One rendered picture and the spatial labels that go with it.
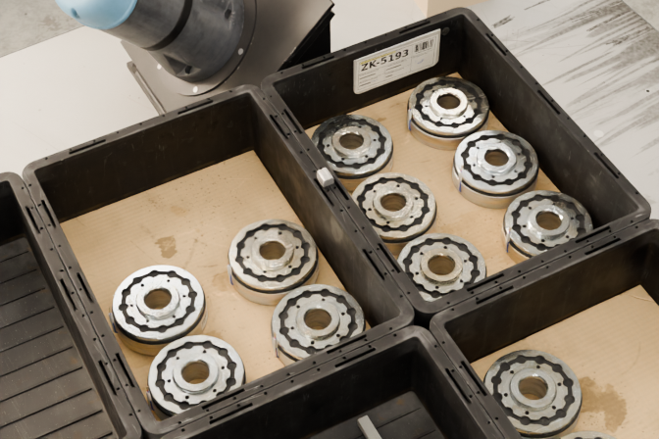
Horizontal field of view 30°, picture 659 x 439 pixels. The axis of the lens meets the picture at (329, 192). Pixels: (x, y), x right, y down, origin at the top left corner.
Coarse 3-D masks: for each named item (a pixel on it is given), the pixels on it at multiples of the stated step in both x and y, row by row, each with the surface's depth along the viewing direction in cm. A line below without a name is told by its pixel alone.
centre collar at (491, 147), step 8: (488, 144) 150; (496, 144) 150; (504, 144) 150; (480, 152) 149; (488, 152) 150; (504, 152) 150; (512, 152) 149; (480, 160) 148; (512, 160) 148; (488, 168) 147; (496, 168) 147; (504, 168) 147; (512, 168) 148
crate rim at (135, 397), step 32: (224, 96) 147; (256, 96) 147; (128, 128) 144; (64, 160) 141; (32, 192) 137; (320, 192) 137; (352, 224) 134; (64, 256) 131; (384, 288) 128; (96, 320) 126; (320, 352) 123; (128, 384) 121; (256, 384) 121; (192, 416) 118
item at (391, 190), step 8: (384, 192) 145; (392, 192) 145; (400, 192) 145; (408, 192) 145; (376, 200) 144; (408, 200) 144; (376, 208) 144; (408, 208) 143; (384, 216) 143; (392, 216) 143; (400, 216) 143
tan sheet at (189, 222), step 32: (256, 160) 154; (160, 192) 150; (192, 192) 150; (224, 192) 150; (256, 192) 150; (64, 224) 147; (96, 224) 147; (128, 224) 147; (160, 224) 147; (192, 224) 147; (224, 224) 147; (96, 256) 144; (128, 256) 144; (160, 256) 144; (192, 256) 144; (224, 256) 144; (320, 256) 144; (96, 288) 141; (224, 288) 141; (224, 320) 138; (256, 320) 138; (128, 352) 135; (256, 352) 135
